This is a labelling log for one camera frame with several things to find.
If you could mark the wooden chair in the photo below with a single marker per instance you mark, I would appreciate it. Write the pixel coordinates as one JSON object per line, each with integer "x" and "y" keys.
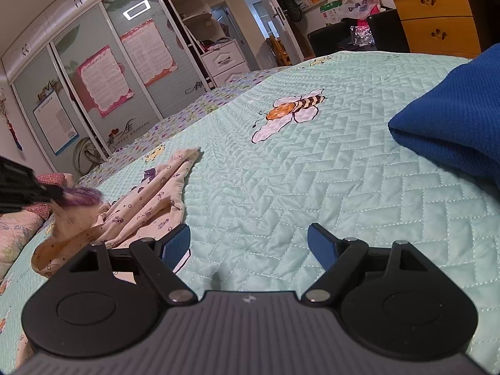
{"x": 279, "y": 52}

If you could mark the white door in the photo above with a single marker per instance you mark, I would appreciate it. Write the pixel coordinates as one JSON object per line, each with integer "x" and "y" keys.
{"x": 285, "y": 35}

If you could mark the red tassel ornament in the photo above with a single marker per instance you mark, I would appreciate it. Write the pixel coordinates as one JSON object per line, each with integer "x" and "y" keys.
{"x": 11, "y": 125}

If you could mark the pink floral garment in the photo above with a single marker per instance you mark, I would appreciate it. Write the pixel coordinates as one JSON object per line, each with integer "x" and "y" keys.
{"x": 54, "y": 179}

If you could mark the white drawer cabinet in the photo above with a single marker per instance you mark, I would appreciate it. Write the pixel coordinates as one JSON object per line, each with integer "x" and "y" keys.
{"x": 226, "y": 62}

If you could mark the yellow wooden desk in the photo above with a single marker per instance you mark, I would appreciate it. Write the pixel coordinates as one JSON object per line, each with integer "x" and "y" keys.
{"x": 437, "y": 15}

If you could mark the white floor fan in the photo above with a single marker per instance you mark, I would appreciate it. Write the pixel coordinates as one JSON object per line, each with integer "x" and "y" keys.
{"x": 88, "y": 156}

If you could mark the green quilted bee bedspread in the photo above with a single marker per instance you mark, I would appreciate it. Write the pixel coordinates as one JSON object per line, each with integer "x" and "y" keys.
{"x": 293, "y": 172}

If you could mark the white plastic bag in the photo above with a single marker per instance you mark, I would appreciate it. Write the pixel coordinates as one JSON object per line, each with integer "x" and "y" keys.
{"x": 361, "y": 4}

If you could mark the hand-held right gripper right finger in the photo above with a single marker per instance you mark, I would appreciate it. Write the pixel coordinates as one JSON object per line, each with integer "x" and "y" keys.
{"x": 322, "y": 246}

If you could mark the orange-bordered poster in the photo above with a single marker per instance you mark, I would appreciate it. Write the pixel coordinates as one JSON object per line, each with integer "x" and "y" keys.
{"x": 148, "y": 52}

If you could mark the green white carton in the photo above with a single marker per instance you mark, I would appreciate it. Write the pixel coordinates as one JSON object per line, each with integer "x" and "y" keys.
{"x": 331, "y": 13}

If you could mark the black chair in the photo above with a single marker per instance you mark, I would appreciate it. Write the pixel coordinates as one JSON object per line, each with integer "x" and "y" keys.
{"x": 388, "y": 31}
{"x": 328, "y": 39}

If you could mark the white sliding door wardrobe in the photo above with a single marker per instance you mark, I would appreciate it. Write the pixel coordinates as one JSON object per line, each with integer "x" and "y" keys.
{"x": 183, "y": 70}

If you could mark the pink-bordered poster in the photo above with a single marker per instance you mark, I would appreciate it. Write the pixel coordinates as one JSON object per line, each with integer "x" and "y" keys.
{"x": 103, "y": 82}

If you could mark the blue-bordered poster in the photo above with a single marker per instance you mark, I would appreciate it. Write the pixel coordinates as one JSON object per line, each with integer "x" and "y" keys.
{"x": 54, "y": 123}

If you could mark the pink printed pajama top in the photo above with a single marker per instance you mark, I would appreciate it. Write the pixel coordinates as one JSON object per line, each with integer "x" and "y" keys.
{"x": 148, "y": 199}

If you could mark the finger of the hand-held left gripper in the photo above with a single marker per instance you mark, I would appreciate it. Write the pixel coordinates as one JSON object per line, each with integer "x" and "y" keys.
{"x": 52, "y": 196}

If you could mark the clear plastic packet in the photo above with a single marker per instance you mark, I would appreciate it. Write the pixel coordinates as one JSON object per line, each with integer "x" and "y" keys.
{"x": 360, "y": 35}

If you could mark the floral pillow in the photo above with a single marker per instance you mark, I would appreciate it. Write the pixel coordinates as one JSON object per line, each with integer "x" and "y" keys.
{"x": 17, "y": 238}

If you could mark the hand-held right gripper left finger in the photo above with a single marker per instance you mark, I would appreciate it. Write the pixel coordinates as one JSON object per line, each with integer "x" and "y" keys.
{"x": 175, "y": 246}

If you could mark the blue knit cloth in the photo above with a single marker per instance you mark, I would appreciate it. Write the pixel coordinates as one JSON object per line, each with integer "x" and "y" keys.
{"x": 457, "y": 117}

